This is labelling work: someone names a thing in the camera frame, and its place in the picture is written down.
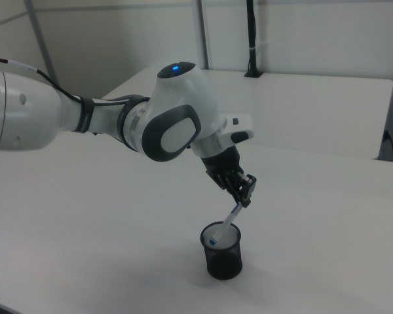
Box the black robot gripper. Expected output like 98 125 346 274
200 147 259 209

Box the blue and white marker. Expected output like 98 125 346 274
208 202 244 247

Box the black mesh pen cup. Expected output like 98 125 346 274
199 221 243 281

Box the white side table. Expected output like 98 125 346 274
99 66 393 162

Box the black camera pole with tie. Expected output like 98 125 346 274
244 0 263 79

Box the black wall cable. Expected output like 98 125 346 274
382 130 393 162

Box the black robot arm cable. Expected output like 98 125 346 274
0 58 83 102

